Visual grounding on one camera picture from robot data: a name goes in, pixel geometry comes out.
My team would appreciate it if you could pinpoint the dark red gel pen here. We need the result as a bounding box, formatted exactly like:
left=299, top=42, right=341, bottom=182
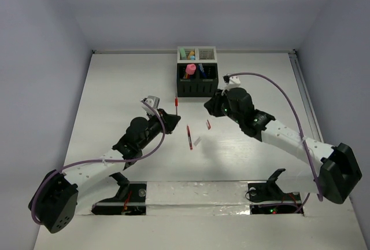
left=186, top=124, right=193, bottom=150

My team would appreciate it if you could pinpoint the red pen cap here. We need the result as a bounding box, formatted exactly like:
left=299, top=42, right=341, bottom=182
left=206, top=120, right=211, bottom=130

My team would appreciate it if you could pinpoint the pink capped marker bundle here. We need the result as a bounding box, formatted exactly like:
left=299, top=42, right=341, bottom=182
left=184, top=64, right=197, bottom=79

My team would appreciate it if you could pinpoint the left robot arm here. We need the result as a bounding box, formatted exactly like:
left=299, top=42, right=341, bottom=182
left=28, top=108, right=181, bottom=234

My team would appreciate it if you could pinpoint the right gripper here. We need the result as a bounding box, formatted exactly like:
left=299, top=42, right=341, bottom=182
left=202, top=89, right=243, bottom=124

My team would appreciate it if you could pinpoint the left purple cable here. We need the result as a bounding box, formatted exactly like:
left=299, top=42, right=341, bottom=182
left=30, top=101, right=166, bottom=223

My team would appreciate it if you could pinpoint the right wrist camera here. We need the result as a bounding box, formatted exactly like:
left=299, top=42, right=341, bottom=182
left=223, top=75, right=241, bottom=93

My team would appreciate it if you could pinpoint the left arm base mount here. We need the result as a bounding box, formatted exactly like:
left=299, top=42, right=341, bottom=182
left=91, top=173, right=147, bottom=216

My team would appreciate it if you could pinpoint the black slotted organizer box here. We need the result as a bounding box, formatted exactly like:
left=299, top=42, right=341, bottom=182
left=176, top=63, right=219, bottom=97

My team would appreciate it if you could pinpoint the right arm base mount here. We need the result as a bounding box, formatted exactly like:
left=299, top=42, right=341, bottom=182
left=245, top=168, right=304, bottom=215

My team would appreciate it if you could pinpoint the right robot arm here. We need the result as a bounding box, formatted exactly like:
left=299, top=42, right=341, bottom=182
left=204, top=87, right=362, bottom=204

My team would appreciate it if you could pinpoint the white slotted organizer box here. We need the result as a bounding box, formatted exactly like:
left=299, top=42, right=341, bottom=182
left=177, top=46, right=217, bottom=64

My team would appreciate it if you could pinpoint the green highlighter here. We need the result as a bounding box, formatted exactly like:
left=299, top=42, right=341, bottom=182
left=179, top=47, right=187, bottom=60

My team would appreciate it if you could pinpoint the clear cap near pens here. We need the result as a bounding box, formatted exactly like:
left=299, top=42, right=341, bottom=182
left=194, top=137, right=201, bottom=146

